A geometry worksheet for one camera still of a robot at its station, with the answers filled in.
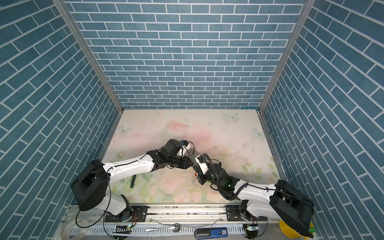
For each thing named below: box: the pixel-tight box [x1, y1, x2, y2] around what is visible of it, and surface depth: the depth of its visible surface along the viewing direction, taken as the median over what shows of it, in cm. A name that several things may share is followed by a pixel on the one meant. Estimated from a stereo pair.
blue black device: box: [194, 227, 229, 240], surface depth 68 cm
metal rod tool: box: [145, 217, 223, 233], surface depth 71 cm
